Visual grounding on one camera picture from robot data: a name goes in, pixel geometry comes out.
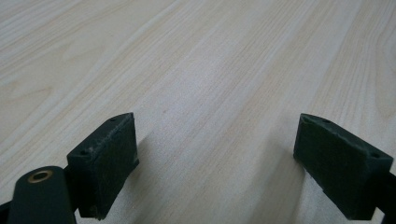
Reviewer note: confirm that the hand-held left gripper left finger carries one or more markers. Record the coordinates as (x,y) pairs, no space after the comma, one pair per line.
(102,168)

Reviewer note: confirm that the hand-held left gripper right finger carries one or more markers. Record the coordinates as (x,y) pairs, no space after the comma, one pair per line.
(339,168)

